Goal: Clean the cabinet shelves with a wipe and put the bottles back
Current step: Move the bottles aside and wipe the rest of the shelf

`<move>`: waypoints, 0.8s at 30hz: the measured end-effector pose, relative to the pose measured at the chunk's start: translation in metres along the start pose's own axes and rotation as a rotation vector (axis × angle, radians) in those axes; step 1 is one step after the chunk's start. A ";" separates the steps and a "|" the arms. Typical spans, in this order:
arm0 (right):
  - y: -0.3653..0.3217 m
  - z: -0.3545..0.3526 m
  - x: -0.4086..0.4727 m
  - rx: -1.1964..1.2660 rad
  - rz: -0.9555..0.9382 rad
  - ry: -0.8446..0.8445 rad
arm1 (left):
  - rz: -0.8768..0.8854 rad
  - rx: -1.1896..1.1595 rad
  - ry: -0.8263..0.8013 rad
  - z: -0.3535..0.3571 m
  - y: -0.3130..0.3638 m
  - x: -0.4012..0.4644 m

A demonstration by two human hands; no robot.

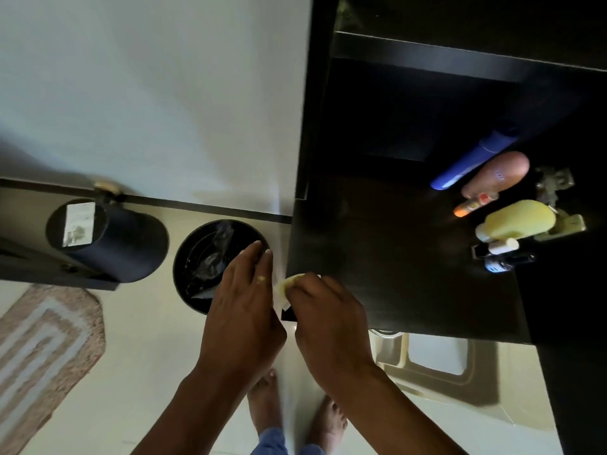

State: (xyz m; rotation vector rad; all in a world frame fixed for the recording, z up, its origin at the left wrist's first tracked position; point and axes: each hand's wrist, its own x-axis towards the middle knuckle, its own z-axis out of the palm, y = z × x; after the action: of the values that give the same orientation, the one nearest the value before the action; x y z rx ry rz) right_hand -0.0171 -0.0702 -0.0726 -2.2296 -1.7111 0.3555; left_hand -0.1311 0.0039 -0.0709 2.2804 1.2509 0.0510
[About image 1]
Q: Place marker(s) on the black cylindrical bin with sticker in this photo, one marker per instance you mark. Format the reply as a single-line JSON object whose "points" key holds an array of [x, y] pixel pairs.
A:
{"points": [[123, 246]]}

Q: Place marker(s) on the black round trash bin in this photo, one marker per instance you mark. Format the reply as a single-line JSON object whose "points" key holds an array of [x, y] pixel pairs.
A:
{"points": [[182, 284]]}

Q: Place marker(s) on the small orange tube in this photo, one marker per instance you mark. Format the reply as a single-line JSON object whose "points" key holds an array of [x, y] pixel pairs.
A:
{"points": [[469, 208]]}

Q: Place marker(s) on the person's right hand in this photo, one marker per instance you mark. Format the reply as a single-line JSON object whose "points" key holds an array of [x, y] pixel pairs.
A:
{"points": [[332, 331]]}

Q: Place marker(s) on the dark dropper bottle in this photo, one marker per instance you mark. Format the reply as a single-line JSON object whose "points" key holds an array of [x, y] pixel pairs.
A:
{"points": [[498, 266]]}

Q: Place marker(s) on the metal cabinet hinge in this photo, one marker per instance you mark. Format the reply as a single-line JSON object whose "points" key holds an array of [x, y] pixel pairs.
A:
{"points": [[564, 225]]}

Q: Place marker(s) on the woven beige floor mat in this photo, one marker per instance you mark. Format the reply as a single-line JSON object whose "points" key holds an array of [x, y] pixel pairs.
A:
{"points": [[42, 355]]}

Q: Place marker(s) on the person's right foot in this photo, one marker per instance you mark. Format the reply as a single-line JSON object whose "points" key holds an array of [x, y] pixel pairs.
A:
{"points": [[327, 426]]}

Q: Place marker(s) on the black plastic bin liner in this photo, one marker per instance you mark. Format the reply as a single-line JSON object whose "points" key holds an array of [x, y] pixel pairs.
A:
{"points": [[208, 260]]}

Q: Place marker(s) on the person's blue trousers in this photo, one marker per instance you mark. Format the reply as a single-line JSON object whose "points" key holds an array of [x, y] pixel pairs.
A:
{"points": [[268, 443]]}

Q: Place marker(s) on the person's left forearm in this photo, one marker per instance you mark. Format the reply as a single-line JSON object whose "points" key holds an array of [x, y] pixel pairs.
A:
{"points": [[194, 417]]}

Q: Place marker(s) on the person's foot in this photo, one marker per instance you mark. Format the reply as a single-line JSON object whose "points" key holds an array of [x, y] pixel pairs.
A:
{"points": [[327, 426], [264, 402]]}

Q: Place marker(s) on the person's left foot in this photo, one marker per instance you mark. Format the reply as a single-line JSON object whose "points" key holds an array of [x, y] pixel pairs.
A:
{"points": [[264, 402]]}

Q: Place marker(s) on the yellow wet wipe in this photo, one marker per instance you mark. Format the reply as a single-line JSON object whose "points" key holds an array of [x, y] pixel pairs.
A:
{"points": [[282, 286]]}

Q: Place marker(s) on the black flat stand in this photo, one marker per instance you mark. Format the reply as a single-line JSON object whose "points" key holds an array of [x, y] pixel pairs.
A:
{"points": [[38, 272]]}

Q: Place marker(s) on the black cabinet door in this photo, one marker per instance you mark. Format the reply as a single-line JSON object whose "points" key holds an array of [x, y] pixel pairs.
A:
{"points": [[578, 350]]}

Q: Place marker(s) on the person's right forearm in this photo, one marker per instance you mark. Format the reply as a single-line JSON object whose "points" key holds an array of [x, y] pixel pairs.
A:
{"points": [[393, 417]]}

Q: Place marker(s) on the blue bottle with label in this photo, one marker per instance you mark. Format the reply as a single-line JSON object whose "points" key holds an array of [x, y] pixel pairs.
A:
{"points": [[469, 163]]}

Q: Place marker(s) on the black cabinet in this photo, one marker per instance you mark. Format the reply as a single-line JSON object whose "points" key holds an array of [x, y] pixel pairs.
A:
{"points": [[403, 260]]}

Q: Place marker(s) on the small white-capped bottle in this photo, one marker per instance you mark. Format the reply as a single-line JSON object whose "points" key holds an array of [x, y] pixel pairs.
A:
{"points": [[505, 246]]}

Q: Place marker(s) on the pink rounded bottle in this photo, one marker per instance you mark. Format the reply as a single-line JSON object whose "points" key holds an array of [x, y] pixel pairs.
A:
{"points": [[498, 175]]}

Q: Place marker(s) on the yellow teardrop bottle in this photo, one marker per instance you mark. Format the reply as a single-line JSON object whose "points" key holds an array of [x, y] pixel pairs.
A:
{"points": [[519, 220]]}

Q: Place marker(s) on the beige plastic stool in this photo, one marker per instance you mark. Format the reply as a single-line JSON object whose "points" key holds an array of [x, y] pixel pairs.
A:
{"points": [[483, 383]]}

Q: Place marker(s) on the person's left hand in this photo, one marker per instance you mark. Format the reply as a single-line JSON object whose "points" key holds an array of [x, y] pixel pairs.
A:
{"points": [[242, 326]]}

